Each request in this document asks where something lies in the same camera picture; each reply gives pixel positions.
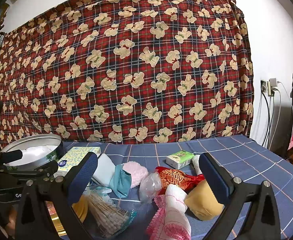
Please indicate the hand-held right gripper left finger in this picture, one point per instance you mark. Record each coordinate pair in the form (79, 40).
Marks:
(82, 177)

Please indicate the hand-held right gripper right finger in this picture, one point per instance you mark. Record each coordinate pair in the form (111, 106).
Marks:
(214, 177)

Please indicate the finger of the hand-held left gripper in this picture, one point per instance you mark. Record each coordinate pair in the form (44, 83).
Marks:
(11, 156)
(36, 168)

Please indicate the white cloth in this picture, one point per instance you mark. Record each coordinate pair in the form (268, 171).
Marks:
(34, 155)

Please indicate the white cotton roll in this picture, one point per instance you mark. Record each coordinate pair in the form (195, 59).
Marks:
(196, 163)

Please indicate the white towel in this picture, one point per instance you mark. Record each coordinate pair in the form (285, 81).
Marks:
(104, 170)

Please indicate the round metal tin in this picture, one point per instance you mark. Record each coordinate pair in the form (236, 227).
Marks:
(36, 140)

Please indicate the green tissue pack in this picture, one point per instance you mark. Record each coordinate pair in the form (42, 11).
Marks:
(179, 158)

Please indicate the red gold brocade pouch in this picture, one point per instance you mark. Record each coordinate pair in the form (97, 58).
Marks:
(174, 177)

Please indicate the cotton swab pack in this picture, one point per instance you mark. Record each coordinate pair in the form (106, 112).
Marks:
(106, 212)

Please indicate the pink fluffy cloth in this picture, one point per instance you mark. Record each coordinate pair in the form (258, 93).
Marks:
(136, 173)

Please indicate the clear plastic bag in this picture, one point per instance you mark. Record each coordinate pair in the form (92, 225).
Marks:
(150, 187)

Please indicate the pale floral tissue box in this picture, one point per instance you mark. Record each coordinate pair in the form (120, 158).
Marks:
(71, 157)

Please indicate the yellow sponge cloth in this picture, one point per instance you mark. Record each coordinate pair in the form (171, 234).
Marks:
(204, 202)

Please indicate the yellow round lid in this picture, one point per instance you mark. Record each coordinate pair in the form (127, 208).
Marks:
(80, 210)

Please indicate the teal cloth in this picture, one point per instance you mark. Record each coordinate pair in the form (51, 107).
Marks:
(120, 185)

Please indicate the blue plaid bed sheet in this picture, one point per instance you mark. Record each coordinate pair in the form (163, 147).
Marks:
(249, 160)

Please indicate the orange pink packet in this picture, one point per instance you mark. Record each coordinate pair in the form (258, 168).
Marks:
(55, 226)

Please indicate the red plaid bear-print blanket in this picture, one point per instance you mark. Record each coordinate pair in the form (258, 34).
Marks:
(136, 67)

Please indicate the wall socket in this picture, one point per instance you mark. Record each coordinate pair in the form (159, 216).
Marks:
(263, 85)

